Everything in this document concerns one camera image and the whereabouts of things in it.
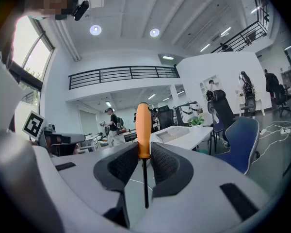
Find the ceiling strip light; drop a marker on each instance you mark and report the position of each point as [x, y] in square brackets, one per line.
[226, 31]
[205, 48]
[255, 9]

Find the white side table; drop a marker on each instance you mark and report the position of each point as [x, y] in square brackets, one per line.
[259, 98]

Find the blue swivel chair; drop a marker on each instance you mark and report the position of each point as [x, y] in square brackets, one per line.
[240, 142]

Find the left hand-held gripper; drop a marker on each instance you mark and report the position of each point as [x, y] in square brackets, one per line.
[34, 125]

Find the black office chair round headrest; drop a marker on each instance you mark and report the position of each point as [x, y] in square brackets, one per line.
[223, 105]

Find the black stair railing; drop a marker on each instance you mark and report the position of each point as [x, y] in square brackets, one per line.
[245, 36]

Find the white arched shelf cabinet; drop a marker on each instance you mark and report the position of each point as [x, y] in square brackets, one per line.
[208, 80]

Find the black mezzanine railing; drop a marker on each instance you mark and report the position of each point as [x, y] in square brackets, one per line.
[123, 74]

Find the round ceiling light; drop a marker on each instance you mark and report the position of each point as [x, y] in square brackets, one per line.
[95, 29]
[154, 32]

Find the large glass window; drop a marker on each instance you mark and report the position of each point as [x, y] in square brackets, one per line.
[29, 45]

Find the blue chair black frame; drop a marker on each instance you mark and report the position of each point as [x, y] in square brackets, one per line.
[218, 126]

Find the white power strip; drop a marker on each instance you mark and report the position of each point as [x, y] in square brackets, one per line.
[285, 130]

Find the black head camera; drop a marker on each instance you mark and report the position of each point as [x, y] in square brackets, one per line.
[81, 10]

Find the person's head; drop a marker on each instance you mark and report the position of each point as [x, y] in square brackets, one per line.
[53, 1]

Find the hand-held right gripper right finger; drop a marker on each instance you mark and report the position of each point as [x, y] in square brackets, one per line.
[167, 166]

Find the green potted plant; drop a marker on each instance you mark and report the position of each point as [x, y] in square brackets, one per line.
[196, 121]

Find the grey folder board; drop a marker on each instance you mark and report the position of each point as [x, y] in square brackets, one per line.
[171, 133]

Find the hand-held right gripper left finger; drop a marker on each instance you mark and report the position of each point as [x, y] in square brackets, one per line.
[118, 166]

